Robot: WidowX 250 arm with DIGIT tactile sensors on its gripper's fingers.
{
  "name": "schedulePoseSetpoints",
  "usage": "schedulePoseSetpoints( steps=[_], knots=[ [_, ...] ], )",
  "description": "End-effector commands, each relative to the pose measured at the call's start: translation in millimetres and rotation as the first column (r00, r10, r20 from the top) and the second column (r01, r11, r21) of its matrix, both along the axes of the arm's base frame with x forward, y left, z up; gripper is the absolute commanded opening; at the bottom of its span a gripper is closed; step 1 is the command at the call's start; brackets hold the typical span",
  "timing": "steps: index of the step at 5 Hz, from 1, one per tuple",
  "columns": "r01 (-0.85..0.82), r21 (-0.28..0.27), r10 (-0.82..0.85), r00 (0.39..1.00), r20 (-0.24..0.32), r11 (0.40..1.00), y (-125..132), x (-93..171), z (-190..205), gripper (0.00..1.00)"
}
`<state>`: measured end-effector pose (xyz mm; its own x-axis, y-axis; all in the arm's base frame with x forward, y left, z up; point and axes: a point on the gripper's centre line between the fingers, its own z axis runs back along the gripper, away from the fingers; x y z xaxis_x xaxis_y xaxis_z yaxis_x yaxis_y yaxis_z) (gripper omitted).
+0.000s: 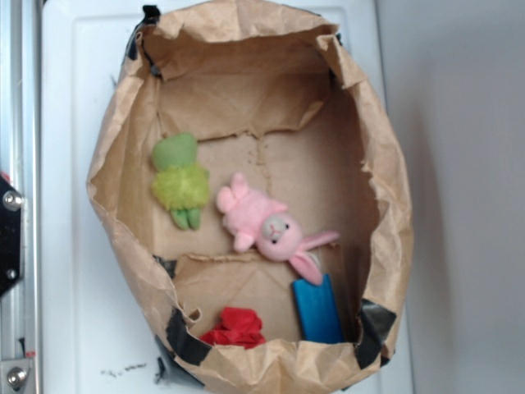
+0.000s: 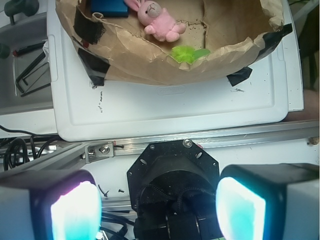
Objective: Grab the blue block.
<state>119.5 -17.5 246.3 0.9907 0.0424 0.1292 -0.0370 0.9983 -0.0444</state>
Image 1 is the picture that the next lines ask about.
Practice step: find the green plush toy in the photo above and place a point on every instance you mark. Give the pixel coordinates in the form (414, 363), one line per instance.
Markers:
(181, 184)

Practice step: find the red crumpled cloth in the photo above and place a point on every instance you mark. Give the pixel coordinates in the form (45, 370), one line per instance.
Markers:
(237, 327)

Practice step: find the silver corner bracket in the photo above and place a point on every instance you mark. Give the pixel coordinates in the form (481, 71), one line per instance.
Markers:
(17, 377)

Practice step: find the pink plush bunny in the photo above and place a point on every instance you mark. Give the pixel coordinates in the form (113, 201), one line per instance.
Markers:
(255, 219)

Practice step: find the black corner bracket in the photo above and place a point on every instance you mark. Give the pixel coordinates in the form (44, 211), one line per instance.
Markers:
(12, 270)

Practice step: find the brown paper bag bin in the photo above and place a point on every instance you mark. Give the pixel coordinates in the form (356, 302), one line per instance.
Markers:
(267, 90)

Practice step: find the aluminium frame rail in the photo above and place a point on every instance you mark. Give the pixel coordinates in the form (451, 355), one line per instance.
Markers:
(20, 311)

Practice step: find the blue wooden block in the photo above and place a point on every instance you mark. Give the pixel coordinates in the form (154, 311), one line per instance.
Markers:
(318, 314)

